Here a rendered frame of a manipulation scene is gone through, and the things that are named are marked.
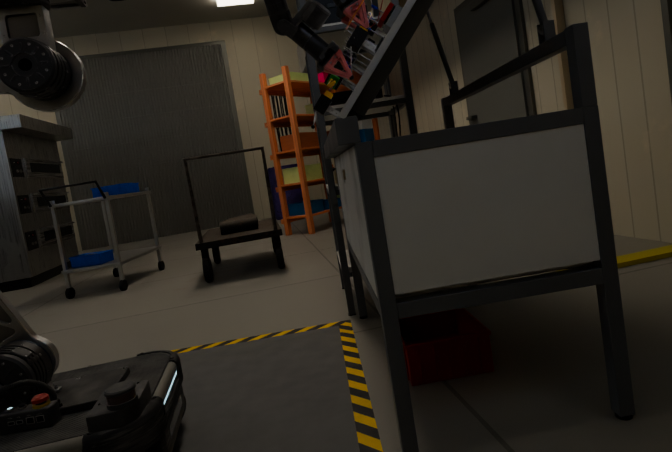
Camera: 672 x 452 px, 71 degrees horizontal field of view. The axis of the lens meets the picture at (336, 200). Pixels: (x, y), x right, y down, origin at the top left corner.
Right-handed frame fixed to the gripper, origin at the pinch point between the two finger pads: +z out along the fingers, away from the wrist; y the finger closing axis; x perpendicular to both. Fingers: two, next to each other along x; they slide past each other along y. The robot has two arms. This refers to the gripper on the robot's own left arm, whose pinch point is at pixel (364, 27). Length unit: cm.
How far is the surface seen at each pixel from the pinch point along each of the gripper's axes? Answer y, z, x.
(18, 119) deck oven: 390, -219, 215
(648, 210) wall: 137, 159, -131
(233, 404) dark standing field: 35, 72, 104
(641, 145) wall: 133, 123, -149
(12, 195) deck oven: 399, -160, 269
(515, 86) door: 244, 55, -170
